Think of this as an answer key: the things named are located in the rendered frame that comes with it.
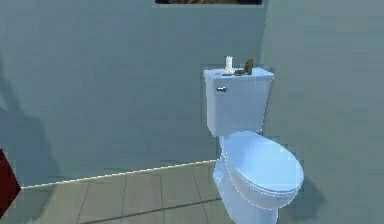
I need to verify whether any white toilet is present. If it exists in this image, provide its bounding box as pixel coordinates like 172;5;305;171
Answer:
203;66;305;224

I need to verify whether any dark framed wall picture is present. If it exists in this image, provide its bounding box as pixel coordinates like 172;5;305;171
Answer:
154;0;263;6

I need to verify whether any dark red cabinet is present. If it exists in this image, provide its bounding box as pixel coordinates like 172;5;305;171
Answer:
0;148;22;219

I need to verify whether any brown small figurine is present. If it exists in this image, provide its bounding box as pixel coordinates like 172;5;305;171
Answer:
234;58;255;77

